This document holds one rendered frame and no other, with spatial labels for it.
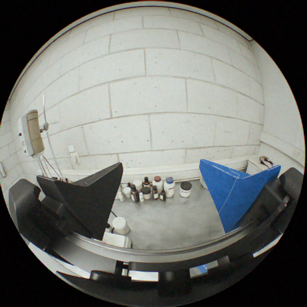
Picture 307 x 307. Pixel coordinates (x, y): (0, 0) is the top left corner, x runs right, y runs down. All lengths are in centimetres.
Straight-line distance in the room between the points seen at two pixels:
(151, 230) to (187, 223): 17
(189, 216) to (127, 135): 56
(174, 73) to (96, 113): 52
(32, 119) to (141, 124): 62
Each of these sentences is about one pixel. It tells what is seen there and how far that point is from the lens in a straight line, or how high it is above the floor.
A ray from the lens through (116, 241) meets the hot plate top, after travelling 40.
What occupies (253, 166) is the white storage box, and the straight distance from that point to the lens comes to 98.
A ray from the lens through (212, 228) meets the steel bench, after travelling 54.
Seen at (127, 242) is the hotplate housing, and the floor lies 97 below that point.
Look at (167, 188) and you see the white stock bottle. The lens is 55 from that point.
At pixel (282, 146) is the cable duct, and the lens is 122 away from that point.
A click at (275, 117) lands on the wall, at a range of 130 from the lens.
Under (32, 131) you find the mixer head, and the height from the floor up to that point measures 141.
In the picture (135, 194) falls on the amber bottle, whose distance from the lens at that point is 55.
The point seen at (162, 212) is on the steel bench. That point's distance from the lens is 54.
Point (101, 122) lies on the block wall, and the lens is 64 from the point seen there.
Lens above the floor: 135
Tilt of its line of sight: 24 degrees down
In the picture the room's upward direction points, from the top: 4 degrees counter-clockwise
